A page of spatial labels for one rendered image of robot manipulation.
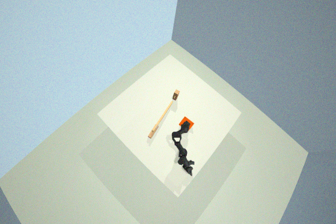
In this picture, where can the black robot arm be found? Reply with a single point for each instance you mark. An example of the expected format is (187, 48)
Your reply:
(182, 152)

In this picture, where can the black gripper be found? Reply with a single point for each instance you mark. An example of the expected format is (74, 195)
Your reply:
(187, 168)

